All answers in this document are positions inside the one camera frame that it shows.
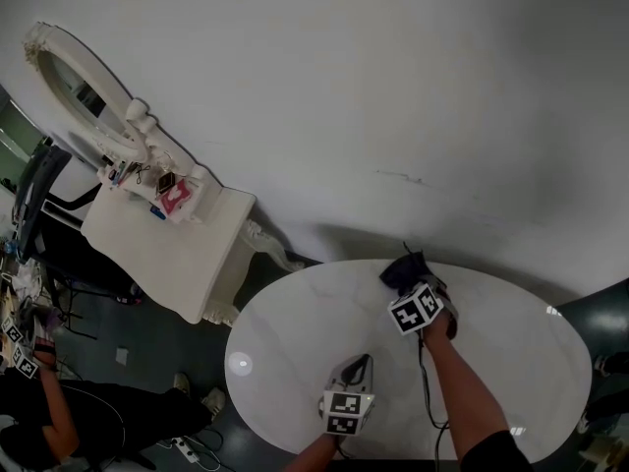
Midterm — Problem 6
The dark grey cloth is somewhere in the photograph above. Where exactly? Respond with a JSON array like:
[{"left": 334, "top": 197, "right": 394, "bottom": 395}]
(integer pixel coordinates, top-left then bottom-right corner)
[{"left": 378, "top": 242, "right": 429, "bottom": 294}]

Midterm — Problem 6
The ornate white vanity table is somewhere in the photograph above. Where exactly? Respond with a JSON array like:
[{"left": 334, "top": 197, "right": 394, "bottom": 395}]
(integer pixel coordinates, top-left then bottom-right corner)
[{"left": 81, "top": 130, "right": 320, "bottom": 326}]

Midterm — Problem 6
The oval white-framed mirror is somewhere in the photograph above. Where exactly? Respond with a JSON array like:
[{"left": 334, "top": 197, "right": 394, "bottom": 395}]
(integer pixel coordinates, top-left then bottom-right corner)
[{"left": 22, "top": 21, "right": 161, "bottom": 164}]

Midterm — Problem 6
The person's right forearm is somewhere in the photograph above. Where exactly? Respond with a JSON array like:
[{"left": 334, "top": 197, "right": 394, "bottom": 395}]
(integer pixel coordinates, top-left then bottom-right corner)
[{"left": 421, "top": 322, "right": 512, "bottom": 461}]

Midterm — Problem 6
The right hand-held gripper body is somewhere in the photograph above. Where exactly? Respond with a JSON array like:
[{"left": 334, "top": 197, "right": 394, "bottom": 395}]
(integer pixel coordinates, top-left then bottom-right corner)
[{"left": 387, "top": 272, "right": 461, "bottom": 339}]

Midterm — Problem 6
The person's black shirt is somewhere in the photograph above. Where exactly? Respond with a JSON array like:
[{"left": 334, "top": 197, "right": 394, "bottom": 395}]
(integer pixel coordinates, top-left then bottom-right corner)
[{"left": 459, "top": 429, "right": 535, "bottom": 472}]

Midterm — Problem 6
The white oval marble table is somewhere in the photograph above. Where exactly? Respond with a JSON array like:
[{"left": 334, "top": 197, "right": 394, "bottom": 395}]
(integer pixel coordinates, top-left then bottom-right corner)
[{"left": 224, "top": 258, "right": 594, "bottom": 464}]

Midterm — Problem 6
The person's left forearm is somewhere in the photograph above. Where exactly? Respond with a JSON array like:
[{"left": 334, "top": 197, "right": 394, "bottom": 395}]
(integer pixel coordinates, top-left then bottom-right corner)
[{"left": 279, "top": 433, "right": 345, "bottom": 472}]

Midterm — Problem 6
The white tray of pens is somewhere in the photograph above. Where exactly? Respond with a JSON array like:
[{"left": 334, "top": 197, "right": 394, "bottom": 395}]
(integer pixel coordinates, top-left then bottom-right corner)
[{"left": 100, "top": 159, "right": 148, "bottom": 189}]

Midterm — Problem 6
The white power strip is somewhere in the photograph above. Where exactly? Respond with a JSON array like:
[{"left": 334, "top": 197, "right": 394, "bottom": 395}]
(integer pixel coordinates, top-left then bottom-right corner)
[{"left": 169, "top": 435, "right": 202, "bottom": 464}]

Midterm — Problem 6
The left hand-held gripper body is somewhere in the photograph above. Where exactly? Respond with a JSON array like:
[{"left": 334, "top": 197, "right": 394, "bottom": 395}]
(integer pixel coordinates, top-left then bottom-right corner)
[{"left": 319, "top": 389, "right": 376, "bottom": 436}]

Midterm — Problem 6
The black treadmill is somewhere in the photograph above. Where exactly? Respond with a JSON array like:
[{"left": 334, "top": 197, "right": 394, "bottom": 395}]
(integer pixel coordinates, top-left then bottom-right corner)
[{"left": 12, "top": 143, "right": 143, "bottom": 304}]

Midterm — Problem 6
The pink box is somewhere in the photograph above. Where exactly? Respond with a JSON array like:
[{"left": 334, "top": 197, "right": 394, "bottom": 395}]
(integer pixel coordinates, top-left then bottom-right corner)
[{"left": 156, "top": 180, "right": 193, "bottom": 215}]

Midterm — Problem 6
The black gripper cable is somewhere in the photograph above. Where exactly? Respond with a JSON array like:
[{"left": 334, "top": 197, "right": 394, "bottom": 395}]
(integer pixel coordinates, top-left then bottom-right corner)
[{"left": 417, "top": 334, "right": 451, "bottom": 461}]

